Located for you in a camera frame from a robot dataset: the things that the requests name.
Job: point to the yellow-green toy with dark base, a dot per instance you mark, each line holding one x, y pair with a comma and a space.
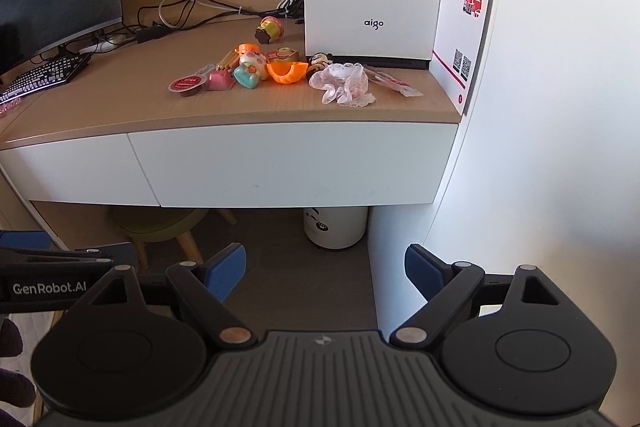
269, 29

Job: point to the black and white keyboard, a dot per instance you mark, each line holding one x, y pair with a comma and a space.
45, 74

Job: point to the red-lidded jelly cup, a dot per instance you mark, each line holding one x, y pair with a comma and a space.
187, 86

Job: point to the black power adapter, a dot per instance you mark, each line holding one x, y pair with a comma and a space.
152, 33

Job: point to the narrow white desk drawer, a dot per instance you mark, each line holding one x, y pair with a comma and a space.
70, 172

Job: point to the teal heart-shaped toy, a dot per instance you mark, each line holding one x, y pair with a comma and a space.
247, 76

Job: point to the orange and white toy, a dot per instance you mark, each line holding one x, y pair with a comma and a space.
249, 52

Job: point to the white trash can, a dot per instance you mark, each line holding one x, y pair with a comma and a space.
335, 227

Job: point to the orange translucent pumpkin shell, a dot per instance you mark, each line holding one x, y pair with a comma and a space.
287, 73

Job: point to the wide white desk drawer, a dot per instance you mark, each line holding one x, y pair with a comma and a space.
295, 164

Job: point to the pink beaded object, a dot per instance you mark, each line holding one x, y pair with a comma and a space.
9, 107

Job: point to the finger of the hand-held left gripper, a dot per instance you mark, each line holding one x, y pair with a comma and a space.
25, 239
107, 253

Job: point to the clear plastic packet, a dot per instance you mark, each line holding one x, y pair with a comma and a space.
395, 83

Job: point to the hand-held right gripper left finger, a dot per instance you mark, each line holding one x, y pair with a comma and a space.
225, 274

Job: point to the brown toy camera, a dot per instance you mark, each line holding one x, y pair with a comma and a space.
282, 55

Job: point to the dark purple fuzzy cloth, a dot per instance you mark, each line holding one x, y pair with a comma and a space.
15, 389
11, 337

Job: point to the green stool with wooden legs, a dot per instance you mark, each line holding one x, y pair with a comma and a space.
155, 222

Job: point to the yellow stick toy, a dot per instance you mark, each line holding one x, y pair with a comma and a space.
229, 58

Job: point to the pink toy box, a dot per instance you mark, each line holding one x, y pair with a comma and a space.
219, 80

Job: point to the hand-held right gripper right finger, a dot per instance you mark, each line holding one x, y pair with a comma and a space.
427, 274

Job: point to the white and red sign card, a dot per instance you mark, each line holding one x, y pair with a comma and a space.
462, 22

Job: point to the small black-haired toy figure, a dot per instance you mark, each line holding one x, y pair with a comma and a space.
317, 62

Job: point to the clear plastic bag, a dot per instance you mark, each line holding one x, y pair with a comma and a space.
345, 84

